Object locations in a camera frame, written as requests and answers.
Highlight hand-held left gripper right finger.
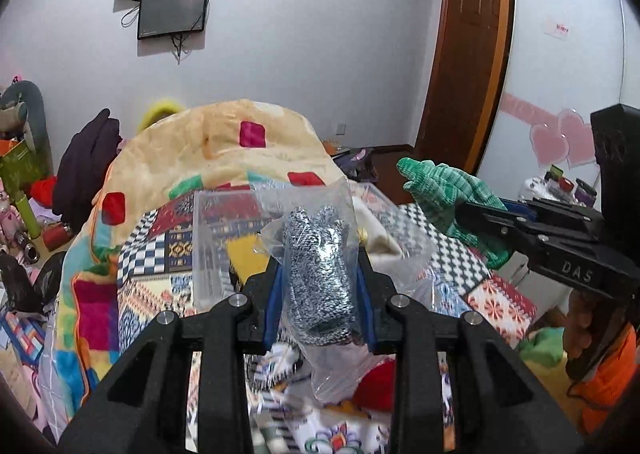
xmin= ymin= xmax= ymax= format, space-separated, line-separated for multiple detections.
xmin=356 ymin=250 xmax=587 ymax=454

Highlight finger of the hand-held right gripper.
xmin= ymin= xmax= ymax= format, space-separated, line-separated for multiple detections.
xmin=455 ymin=202 xmax=556 ymax=262
xmin=500 ymin=198 xmax=603 ymax=241

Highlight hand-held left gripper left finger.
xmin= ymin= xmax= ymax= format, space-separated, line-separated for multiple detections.
xmin=59 ymin=259 xmax=284 ymax=454

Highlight green knitted glove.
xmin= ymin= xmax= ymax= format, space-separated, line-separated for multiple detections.
xmin=396 ymin=158 xmax=512 ymax=271

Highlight grey gloves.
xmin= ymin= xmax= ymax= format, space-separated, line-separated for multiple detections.
xmin=252 ymin=178 xmax=441 ymax=405

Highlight clear plastic box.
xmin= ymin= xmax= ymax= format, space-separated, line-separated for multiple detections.
xmin=192 ymin=182 xmax=398 ymax=313

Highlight orange sleeved right forearm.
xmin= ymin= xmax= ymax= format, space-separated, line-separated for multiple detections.
xmin=567 ymin=319 xmax=640 ymax=435

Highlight person's right hand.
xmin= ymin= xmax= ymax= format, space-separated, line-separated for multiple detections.
xmin=563 ymin=290 xmax=603 ymax=379

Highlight red knitted item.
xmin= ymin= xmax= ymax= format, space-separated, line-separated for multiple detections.
xmin=352 ymin=356 xmax=398 ymax=411

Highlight patchwork printed bedsheet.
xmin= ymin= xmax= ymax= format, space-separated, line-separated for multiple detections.
xmin=116 ymin=181 xmax=540 ymax=454

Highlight green cloth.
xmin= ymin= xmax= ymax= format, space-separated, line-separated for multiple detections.
xmin=517 ymin=327 xmax=568 ymax=369

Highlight wooden door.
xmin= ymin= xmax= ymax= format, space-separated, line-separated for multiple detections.
xmin=387 ymin=0 xmax=517 ymax=175

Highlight cream blanket with coloured squares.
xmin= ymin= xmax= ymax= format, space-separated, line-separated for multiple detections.
xmin=52 ymin=98 xmax=351 ymax=435

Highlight yellow plush item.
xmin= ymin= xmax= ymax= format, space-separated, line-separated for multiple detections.
xmin=137 ymin=98 xmax=185 ymax=133

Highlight red flask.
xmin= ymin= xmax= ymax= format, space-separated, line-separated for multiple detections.
xmin=42 ymin=225 xmax=74 ymax=251

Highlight dark jacket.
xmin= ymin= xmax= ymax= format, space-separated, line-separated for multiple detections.
xmin=52 ymin=108 xmax=124 ymax=235

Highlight black plastic bag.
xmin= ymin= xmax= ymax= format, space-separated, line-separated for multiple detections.
xmin=0 ymin=251 xmax=67 ymax=315

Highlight red cloth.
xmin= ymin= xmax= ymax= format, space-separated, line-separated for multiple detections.
xmin=30 ymin=176 xmax=59 ymax=207

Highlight green bottle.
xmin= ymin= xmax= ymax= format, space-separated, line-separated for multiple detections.
xmin=14 ymin=193 xmax=42 ymax=241

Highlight green cardboard box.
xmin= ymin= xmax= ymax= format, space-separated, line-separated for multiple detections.
xmin=0 ymin=138 xmax=52 ymax=201

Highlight grey plush toy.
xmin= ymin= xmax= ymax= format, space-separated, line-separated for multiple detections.
xmin=0 ymin=80 xmax=52 ymax=165

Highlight pink heart wall stickers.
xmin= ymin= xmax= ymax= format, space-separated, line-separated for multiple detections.
xmin=530 ymin=108 xmax=599 ymax=168

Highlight pink wall label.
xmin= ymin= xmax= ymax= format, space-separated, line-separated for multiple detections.
xmin=541 ymin=18 xmax=571 ymax=40

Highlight small black wall monitor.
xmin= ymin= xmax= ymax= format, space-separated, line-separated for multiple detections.
xmin=137 ymin=0 xmax=210 ymax=41

